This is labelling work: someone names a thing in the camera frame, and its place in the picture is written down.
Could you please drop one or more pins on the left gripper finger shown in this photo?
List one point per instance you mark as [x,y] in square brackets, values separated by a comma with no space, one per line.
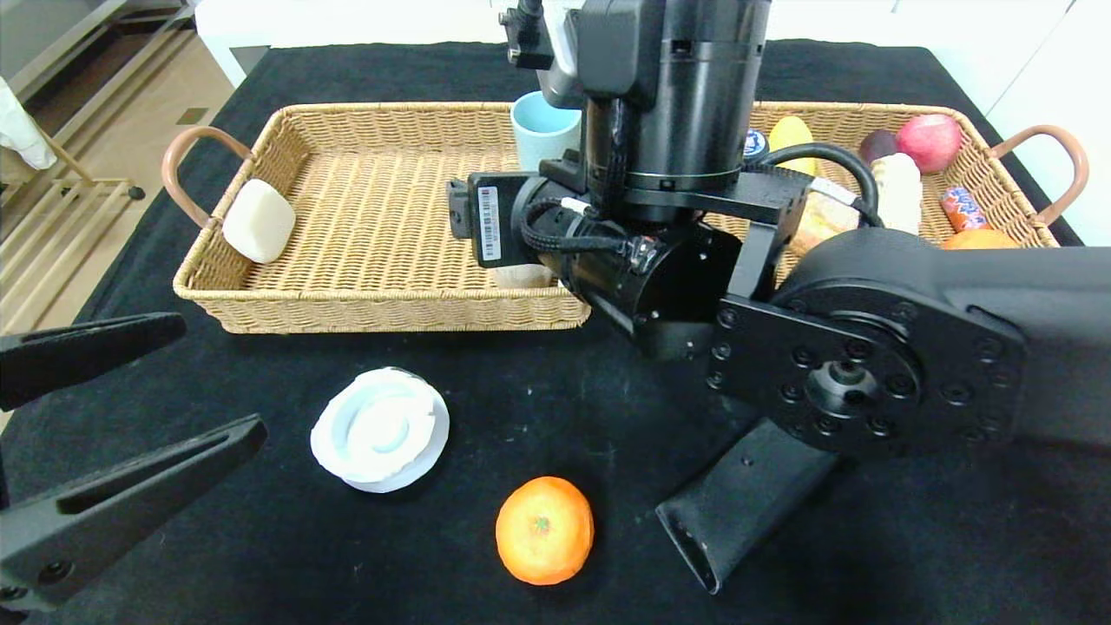
[69,356]
[35,555]

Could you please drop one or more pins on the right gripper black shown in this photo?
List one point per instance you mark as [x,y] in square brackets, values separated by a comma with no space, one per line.
[489,222]

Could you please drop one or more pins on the purple topped bag roll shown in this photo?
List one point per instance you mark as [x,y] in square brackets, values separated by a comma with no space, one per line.
[525,278]

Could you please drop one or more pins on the round cream puff bun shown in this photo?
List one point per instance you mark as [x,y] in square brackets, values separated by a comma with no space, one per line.
[825,226]

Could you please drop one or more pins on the black glasses case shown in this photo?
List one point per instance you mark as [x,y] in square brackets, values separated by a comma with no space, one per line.
[738,512]

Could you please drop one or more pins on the ridged long bread loaf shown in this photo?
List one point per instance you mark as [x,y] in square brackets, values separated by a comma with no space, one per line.
[898,195]

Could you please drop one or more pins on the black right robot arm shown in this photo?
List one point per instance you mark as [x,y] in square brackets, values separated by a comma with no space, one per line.
[868,347]

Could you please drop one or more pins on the wicker basket holding mug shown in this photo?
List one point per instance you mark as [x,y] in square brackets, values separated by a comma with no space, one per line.
[373,217]

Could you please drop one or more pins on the wicker basket holding food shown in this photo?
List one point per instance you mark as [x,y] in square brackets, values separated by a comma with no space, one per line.
[998,165]

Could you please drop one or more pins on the light blue mug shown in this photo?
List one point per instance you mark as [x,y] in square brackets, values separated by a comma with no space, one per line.
[542,130]

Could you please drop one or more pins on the wooden wheeled rack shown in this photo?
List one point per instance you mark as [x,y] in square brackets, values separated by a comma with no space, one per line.
[52,226]

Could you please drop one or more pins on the white hanging cloth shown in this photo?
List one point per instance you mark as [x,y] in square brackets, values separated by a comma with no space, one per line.
[22,130]

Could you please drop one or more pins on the white soap bar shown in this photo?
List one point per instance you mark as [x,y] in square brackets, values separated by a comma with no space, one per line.
[259,221]

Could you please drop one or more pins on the white round lid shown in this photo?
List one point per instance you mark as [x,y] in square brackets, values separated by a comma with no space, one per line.
[382,430]

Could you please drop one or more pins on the brass floor socket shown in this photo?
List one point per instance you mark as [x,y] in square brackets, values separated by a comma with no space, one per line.
[193,116]

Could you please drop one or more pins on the blue gum bottle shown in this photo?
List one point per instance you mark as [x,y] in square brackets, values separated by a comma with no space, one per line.
[757,143]

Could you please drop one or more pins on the mandarin orange with green stem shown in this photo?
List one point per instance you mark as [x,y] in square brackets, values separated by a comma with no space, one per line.
[544,529]

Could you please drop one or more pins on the yellow mango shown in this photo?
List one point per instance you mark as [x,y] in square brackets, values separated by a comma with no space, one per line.
[790,130]

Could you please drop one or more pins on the white table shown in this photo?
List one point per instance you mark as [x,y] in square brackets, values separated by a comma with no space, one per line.
[243,22]

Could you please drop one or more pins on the grey low shelf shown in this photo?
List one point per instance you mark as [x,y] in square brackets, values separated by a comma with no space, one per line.
[52,26]

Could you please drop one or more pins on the purple eggplant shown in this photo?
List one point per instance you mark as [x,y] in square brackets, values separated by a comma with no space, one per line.
[877,146]

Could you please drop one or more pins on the red apple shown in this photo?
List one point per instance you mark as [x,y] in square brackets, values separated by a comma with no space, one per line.
[929,144]

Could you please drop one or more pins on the orange red candy pack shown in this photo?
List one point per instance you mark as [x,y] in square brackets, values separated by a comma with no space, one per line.
[963,208]

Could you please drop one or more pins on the plain orange fruit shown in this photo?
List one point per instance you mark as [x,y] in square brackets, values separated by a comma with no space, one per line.
[981,240]

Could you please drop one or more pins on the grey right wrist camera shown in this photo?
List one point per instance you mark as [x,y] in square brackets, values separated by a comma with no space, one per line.
[560,61]

